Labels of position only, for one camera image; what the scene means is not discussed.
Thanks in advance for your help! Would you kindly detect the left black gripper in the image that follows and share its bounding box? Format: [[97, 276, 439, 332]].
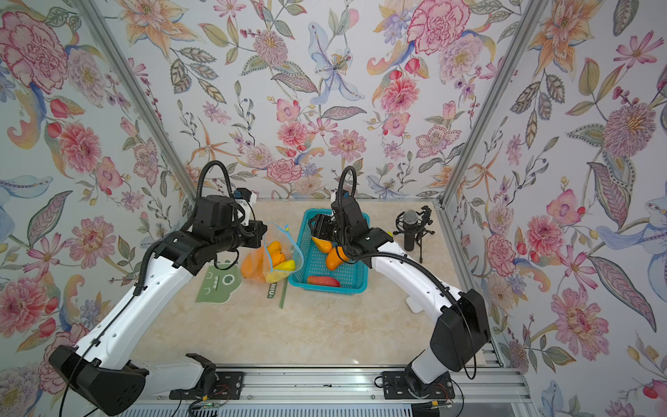
[[213, 216, 271, 253]]

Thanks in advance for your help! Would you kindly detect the small yellow-orange mango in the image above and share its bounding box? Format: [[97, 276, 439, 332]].
[[311, 237, 334, 255]]

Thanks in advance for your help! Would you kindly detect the large orange mango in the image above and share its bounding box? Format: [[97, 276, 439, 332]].
[[270, 252, 287, 268]]

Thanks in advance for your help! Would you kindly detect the teal plastic basket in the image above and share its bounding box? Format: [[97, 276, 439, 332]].
[[288, 208, 369, 295]]

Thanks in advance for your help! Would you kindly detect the clear blue-zip bag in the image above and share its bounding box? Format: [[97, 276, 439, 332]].
[[241, 223, 304, 284]]

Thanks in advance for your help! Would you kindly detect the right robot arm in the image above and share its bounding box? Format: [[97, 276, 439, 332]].
[[308, 166, 491, 398]]

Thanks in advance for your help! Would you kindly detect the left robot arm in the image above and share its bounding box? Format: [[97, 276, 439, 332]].
[[49, 160, 267, 416]]

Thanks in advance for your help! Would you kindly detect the clear green-zip bag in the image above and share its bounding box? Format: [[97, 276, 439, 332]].
[[195, 266, 284, 305]]

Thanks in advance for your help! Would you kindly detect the red mango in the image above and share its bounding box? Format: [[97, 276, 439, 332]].
[[307, 276, 340, 288]]

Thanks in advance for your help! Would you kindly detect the black microphone on stand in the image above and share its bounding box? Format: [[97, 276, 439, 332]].
[[394, 205, 435, 263]]

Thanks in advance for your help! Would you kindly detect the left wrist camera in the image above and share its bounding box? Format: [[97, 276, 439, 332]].
[[233, 188, 257, 226]]

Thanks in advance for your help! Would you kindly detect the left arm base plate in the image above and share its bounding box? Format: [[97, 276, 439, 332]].
[[168, 371, 245, 401]]

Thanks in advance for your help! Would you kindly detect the aluminium front rail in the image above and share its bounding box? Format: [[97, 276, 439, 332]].
[[82, 367, 533, 407]]

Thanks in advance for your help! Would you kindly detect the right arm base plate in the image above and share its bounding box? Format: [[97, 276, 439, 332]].
[[373, 370, 456, 401]]

